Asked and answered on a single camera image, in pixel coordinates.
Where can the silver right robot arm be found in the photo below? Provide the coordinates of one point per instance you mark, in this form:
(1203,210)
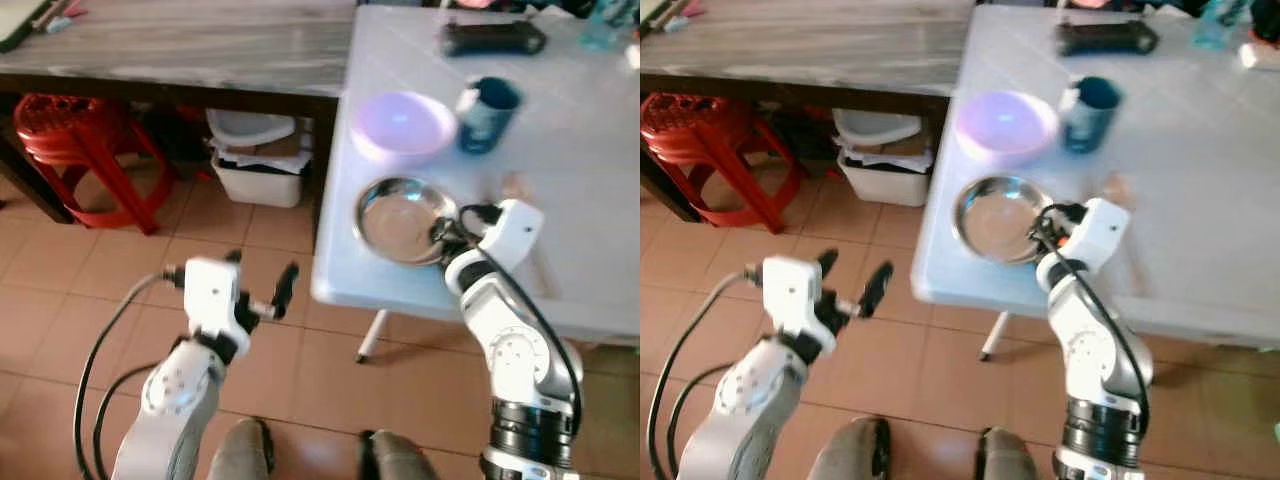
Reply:
(520,365)
(1095,370)

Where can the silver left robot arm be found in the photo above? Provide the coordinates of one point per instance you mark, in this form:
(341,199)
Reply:
(172,420)
(735,420)

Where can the light wooden utensil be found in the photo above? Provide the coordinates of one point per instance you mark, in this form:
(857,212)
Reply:
(1120,188)

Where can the stainless steel bowl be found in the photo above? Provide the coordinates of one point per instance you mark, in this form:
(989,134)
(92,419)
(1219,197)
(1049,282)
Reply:
(400,220)
(995,218)

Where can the white plastic storage box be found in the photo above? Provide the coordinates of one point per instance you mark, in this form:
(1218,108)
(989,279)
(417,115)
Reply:
(258,180)
(885,178)

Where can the dark blue cup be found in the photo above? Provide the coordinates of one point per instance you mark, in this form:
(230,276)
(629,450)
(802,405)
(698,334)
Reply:
(1090,115)
(488,115)

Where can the white folding table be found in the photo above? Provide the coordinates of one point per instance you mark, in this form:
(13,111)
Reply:
(580,200)
(1200,220)

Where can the purple plastic bowl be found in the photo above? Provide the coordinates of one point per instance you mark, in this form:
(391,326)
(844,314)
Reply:
(402,126)
(1005,125)

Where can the white plastic basin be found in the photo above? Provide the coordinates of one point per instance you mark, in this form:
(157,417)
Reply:
(875,125)
(250,126)

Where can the grey left robot foot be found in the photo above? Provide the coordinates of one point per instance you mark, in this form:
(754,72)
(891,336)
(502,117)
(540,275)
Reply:
(245,450)
(852,448)

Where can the grey robot foot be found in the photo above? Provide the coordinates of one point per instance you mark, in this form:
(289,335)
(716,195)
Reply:
(1008,455)
(852,448)
(400,458)
(245,450)

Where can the black oblong case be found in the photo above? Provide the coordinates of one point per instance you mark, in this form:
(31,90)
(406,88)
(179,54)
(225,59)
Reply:
(1105,38)
(492,38)

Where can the red plastic stool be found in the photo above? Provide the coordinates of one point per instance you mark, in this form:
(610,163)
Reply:
(700,130)
(75,135)

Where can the grey right robot foot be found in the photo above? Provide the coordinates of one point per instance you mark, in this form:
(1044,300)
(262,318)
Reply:
(400,458)
(1008,455)

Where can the grey marble top table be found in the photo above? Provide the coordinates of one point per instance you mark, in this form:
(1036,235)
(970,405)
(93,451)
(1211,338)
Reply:
(180,50)
(800,45)

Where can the teal clear bottle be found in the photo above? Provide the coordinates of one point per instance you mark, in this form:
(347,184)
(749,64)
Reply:
(605,22)
(1218,22)

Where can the white small packet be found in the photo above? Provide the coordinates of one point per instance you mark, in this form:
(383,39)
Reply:
(1262,55)

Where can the dark green board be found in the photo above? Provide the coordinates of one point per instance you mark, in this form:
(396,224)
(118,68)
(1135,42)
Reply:
(652,12)
(18,22)

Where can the pink small item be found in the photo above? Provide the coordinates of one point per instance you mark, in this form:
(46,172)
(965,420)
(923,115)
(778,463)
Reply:
(682,12)
(62,14)

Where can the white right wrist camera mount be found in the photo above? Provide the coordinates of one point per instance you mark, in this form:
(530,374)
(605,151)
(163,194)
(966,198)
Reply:
(514,232)
(1092,232)

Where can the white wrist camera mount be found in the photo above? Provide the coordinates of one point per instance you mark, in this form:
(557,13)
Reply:
(790,290)
(208,292)
(514,232)
(1092,232)

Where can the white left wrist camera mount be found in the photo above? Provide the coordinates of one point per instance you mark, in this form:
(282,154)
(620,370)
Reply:
(208,292)
(790,290)

